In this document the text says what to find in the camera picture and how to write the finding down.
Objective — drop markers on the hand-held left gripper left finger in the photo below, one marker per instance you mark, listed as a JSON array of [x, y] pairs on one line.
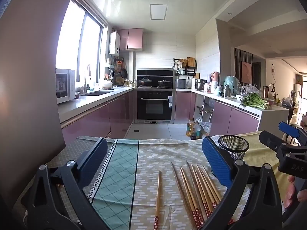
[[94, 158]]

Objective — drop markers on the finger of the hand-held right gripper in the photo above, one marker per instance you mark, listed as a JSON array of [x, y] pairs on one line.
[[268, 137], [287, 127]]

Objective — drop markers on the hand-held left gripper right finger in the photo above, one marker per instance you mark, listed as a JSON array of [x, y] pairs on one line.
[[215, 163]]

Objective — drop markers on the black mesh holder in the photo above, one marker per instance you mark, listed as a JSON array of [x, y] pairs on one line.
[[233, 148]]

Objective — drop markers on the bundle of wooden chopsticks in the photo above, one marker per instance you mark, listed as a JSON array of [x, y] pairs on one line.
[[189, 191]]

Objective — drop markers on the floral-end wooden chopstick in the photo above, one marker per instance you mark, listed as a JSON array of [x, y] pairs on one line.
[[157, 196]]

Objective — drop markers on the person's right hand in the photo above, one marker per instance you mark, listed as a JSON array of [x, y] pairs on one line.
[[290, 191]]

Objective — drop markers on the pink base cabinets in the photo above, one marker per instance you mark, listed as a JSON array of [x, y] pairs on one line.
[[239, 119], [100, 119]]

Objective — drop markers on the clear plastic floor bag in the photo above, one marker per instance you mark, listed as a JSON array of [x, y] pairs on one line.
[[205, 128]]

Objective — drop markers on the dark cooking oil bottle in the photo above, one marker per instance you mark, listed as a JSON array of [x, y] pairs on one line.
[[196, 131]]

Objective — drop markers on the green leafy vegetables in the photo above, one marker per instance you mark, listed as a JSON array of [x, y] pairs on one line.
[[254, 100]]

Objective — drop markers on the dark tumbler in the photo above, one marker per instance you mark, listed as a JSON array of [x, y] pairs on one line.
[[266, 92]]

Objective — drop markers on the yellow cooking oil bottle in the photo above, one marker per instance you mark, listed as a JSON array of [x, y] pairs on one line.
[[189, 128]]

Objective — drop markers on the crinkled plastic bag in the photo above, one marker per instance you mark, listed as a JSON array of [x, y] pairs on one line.
[[249, 89]]

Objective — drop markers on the patchwork patterned tablecloth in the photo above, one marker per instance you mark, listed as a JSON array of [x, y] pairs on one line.
[[148, 163]]

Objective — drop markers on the steel thermos bottle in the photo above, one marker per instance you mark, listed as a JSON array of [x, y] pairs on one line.
[[227, 91]]

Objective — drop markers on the kitchen sink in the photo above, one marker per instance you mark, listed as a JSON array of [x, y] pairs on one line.
[[98, 93]]

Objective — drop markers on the mint green air fryer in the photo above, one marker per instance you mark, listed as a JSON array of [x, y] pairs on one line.
[[233, 82]]

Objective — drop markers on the white microwave oven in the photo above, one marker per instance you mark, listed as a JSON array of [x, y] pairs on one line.
[[64, 86]]

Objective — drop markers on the black integrated stove oven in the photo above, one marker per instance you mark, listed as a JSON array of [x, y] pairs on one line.
[[154, 105]]

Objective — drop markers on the stainless steel pot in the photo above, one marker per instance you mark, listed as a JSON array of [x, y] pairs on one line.
[[200, 84]]

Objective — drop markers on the pink electric kettle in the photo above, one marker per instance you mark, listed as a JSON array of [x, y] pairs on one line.
[[215, 77]]

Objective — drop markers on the silver countertop appliance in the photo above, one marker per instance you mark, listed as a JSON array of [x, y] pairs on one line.
[[181, 83]]

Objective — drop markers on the hanging black frying pan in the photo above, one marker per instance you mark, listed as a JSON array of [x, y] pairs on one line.
[[124, 73]]

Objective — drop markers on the black lidded wok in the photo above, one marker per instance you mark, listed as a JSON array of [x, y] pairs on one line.
[[145, 81], [165, 82]]

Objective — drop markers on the wooden cutting board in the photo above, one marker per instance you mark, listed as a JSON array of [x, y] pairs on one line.
[[191, 61]]

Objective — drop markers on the grey refrigerator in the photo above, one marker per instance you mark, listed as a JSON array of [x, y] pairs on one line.
[[28, 76]]

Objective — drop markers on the white water heater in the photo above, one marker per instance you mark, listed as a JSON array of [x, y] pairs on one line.
[[114, 43]]

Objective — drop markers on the kitchen window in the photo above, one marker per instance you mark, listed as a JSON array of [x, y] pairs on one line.
[[69, 40]]

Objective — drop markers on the square ceiling light panel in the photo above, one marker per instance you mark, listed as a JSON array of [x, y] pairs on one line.
[[158, 12]]

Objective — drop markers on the framed pink wall picture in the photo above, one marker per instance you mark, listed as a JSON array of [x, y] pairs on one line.
[[246, 71]]

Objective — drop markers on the dark striped wall panel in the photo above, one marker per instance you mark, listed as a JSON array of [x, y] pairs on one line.
[[238, 64]]

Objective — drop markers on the black wall shelf rack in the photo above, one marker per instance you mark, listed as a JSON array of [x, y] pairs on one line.
[[189, 71]]

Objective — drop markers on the pink wall cabinet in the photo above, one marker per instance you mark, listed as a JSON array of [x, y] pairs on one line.
[[134, 38]]

